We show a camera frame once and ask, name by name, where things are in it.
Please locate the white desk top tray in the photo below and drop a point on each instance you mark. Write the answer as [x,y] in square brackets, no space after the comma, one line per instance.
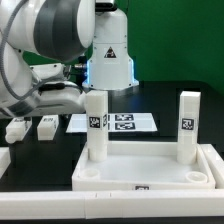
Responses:
[136,165]

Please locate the white left fence block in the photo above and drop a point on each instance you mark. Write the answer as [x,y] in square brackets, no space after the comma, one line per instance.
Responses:
[5,159]

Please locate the white marker sheet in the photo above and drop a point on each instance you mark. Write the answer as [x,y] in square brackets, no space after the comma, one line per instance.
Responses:
[117,123]

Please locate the white front fence bar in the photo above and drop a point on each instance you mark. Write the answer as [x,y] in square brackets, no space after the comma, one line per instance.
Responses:
[111,204]

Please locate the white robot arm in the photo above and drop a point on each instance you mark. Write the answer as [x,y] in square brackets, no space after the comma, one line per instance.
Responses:
[52,51]

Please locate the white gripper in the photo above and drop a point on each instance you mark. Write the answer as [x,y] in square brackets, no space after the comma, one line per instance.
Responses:
[60,96]

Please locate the white fence block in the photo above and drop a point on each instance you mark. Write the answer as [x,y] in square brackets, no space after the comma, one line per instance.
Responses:
[216,164]
[5,159]

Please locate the white right fence block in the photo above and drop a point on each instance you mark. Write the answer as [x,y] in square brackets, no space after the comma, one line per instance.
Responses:
[216,164]

